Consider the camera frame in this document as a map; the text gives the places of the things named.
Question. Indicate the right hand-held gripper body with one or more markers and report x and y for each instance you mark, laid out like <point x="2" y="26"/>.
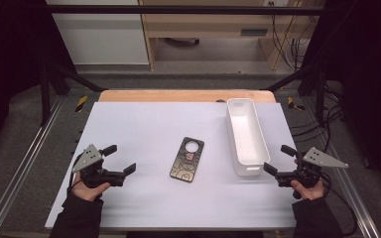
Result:
<point x="322" y="160"/>

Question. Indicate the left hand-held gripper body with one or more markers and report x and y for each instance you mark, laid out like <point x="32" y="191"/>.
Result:
<point x="87" y="158"/>

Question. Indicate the white plastic bin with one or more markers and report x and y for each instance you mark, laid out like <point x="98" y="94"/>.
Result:
<point x="246" y="135"/>

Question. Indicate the person's left hand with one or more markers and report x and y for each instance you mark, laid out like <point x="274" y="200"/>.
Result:
<point x="89" y="193"/>

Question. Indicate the person's right hand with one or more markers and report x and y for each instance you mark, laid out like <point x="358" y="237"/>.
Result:
<point x="309" y="193"/>

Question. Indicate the white table mat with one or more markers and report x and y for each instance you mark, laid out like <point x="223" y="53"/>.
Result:
<point x="145" y="125"/>

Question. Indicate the yellow black tape strip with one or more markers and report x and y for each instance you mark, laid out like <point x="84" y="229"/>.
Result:
<point x="81" y="103"/>
<point x="294" y="104"/>

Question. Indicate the black metal stand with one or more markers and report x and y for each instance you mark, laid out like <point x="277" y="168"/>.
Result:
<point x="45" y="95"/>
<point x="319" y="92"/>

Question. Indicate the wooden table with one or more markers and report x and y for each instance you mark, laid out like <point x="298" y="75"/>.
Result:
<point x="178" y="95"/>

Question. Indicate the black curtain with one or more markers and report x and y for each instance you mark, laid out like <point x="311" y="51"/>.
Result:
<point x="367" y="82"/>
<point x="10" y="66"/>

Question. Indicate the white cabinet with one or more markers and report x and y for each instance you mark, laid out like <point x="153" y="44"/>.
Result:
<point x="102" y="36"/>

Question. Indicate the light wooden desk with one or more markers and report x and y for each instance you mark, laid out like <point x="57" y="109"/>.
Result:
<point x="208" y="23"/>

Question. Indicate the aluminium floor rail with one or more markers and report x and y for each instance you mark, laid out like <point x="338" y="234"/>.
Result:
<point x="354" y="195"/>
<point x="23" y="162"/>

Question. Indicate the black horizontal frame bar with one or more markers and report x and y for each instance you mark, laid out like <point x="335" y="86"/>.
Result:
<point x="178" y="9"/>

